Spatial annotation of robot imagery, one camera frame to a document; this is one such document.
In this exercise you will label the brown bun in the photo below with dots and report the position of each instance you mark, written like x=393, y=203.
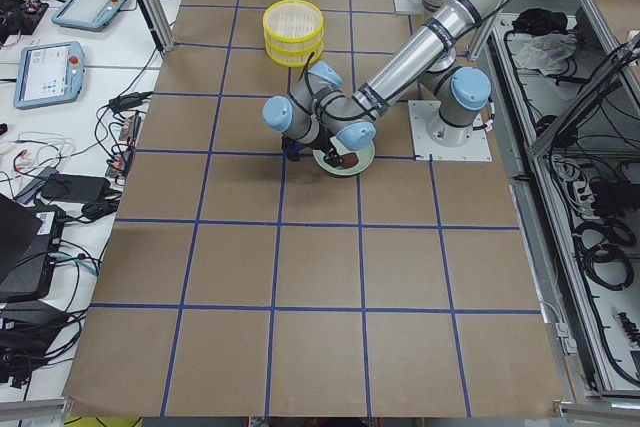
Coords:
x=349, y=160

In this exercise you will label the yellow steamer layer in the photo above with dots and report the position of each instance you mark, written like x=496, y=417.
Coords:
x=294, y=58
x=293, y=22

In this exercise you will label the light green plate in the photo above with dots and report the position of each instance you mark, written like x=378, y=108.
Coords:
x=365, y=154

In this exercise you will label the crumpled white cloth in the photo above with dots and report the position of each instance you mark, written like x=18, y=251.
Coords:
x=547, y=54

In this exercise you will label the black power adapter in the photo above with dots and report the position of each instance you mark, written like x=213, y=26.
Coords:
x=74, y=188

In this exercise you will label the blue teach pendant far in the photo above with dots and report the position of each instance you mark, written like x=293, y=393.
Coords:
x=90, y=15

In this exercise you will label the blue teach pendant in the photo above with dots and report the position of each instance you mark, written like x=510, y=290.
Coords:
x=49, y=75
x=90, y=15

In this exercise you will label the blue teach pendant near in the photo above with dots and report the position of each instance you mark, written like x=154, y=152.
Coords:
x=49, y=75

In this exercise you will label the black laptop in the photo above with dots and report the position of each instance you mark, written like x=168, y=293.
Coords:
x=30, y=237

